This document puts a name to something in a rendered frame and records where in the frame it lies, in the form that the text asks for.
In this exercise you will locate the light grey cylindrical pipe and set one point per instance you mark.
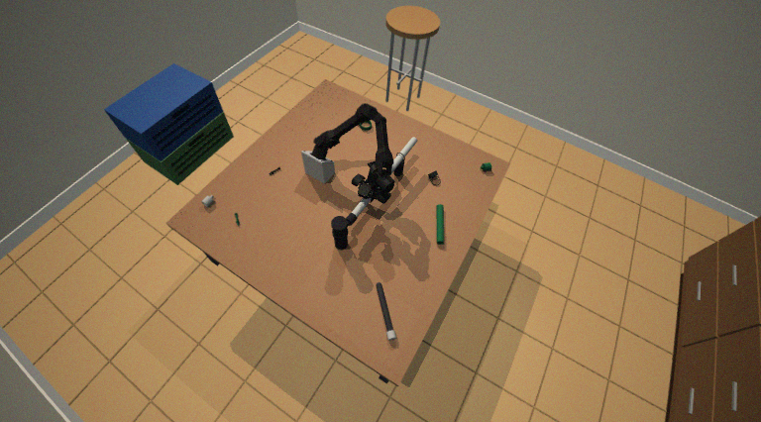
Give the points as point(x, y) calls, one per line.
point(364, 202)

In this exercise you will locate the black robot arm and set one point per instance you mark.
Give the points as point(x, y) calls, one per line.
point(330, 138)

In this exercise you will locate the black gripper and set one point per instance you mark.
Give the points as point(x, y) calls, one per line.
point(379, 195)

